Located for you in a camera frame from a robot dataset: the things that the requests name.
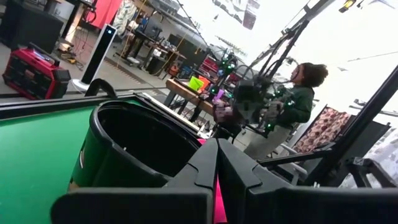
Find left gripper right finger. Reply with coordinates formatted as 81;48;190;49
216;138;398;224

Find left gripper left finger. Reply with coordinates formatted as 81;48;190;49
50;138;220;224

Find pink pumpkin bucket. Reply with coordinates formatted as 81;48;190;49
197;138;228;224

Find orange plastic container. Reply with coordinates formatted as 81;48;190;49
200;76;212;91

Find white chair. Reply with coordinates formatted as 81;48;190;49
273;142;309;186

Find green plastic container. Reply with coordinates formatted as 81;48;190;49
187;75;205;92

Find wooden work table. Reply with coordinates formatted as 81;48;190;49
164;77;217;123

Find black plastic bucket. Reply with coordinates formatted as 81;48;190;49
68;99;203;189

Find person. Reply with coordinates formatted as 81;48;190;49
243;62;330;161

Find red white patterned cushion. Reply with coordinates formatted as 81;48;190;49
294;106;351;154

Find dark grey metal stand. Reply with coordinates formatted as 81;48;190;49
257;64;398;189

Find green table mat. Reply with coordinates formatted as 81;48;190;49
0;98;146;224

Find white tower fan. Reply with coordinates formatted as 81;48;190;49
70;24;118;93

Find red hanging cloth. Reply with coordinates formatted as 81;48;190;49
89;0;124;30

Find red black toolbox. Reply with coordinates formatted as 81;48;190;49
2;42;72;101

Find black cabinet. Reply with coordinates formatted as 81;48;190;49
0;0;65;54

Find black camera rig pole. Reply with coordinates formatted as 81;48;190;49
257;0;338;80

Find black frame clamp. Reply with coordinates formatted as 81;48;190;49
84;78;118;99

